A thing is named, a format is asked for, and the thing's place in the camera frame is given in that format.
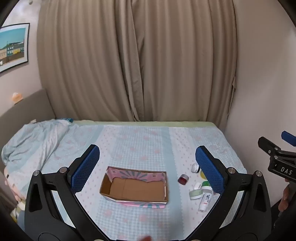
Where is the pale green cream jar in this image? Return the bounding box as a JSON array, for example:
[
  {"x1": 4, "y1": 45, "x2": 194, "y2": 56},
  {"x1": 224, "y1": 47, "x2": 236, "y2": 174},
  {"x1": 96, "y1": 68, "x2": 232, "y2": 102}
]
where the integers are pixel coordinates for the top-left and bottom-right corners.
[{"x1": 189, "y1": 189, "x2": 203, "y2": 200}]

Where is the white tube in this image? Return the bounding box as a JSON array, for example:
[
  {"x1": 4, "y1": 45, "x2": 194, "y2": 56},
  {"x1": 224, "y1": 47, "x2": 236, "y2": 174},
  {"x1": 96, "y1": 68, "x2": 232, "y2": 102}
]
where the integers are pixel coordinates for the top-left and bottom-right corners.
[{"x1": 198, "y1": 193, "x2": 213, "y2": 213}]

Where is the cardboard box with pink lining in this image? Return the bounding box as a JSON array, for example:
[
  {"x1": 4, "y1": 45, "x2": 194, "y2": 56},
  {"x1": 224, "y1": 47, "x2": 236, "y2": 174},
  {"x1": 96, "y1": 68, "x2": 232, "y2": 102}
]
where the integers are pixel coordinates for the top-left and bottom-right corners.
[{"x1": 99, "y1": 166, "x2": 169, "y2": 208}]

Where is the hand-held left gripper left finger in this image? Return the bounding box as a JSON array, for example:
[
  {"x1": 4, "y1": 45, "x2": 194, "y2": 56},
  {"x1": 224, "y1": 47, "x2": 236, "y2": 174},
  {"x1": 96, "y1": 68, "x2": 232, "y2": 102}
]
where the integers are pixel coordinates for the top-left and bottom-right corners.
[{"x1": 24, "y1": 145, "x2": 100, "y2": 235}]

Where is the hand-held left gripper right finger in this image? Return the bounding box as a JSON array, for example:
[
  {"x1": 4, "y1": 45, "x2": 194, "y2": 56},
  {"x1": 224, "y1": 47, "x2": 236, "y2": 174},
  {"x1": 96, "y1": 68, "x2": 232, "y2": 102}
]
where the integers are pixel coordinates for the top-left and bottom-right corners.
[{"x1": 195, "y1": 146, "x2": 273, "y2": 235}]

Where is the person's right hand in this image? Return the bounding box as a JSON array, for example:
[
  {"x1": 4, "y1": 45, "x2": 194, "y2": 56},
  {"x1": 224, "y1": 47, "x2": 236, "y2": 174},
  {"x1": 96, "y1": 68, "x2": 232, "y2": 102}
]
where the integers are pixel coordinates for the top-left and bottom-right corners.
[{"x1": 278, "y1": 182, "x2": 290, "y2": 212}]

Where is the light blue duvet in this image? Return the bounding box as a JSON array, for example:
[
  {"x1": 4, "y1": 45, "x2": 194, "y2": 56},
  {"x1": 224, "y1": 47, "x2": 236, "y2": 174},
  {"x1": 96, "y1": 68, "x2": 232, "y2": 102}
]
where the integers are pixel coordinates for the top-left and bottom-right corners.
[{"x1": 1, "y1": 119, "x2": 73, "y2": 172}]

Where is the green label white jar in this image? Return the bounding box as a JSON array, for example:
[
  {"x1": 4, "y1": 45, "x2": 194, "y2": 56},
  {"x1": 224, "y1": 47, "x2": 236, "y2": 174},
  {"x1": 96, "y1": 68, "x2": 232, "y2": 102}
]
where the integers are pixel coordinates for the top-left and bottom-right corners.
[{"x1": 201, "y1": 181, "x2": 213, "y2": 195}]

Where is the pink plush toy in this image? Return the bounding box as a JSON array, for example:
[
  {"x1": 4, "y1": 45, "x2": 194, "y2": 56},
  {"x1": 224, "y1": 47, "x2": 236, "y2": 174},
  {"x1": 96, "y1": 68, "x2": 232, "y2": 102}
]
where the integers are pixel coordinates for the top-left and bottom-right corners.
[{"x1": 3, "y1": 166, "x2": 26, "y2": 223}]

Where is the grey headboard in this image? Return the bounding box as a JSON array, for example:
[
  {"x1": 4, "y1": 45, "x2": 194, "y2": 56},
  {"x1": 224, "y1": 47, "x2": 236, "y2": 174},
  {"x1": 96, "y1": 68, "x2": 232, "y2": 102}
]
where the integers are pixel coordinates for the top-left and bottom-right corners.
[{"x1": 0, "y1": 89, "x2": 56, "y2": 131}]

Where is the checked floral bed sheet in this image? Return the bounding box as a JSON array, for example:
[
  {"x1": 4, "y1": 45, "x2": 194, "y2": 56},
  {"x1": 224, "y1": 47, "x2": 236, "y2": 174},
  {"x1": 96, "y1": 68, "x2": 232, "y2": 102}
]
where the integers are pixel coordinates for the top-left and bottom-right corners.
[{"x1": 5, "y1": 120, "x2": 247, "y2": 240}]

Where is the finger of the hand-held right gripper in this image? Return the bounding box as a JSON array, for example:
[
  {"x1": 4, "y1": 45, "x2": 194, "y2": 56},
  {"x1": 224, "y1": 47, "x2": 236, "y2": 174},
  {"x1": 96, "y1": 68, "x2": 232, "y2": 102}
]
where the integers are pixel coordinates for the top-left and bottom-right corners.
[
  {"x1": 281, "y1": 131, "x2": 296, "y2": 148},
  {"x1": 258, "y1": 136, "x2": 282, "y2": 160}
]

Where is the framed wall poster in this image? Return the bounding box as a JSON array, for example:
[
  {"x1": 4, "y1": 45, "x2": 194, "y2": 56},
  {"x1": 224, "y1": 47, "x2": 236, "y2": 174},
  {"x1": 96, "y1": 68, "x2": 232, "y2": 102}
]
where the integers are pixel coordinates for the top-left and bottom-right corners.
[{"x1": 0, "y1": 23, "x2": 31, "y2": 74}]

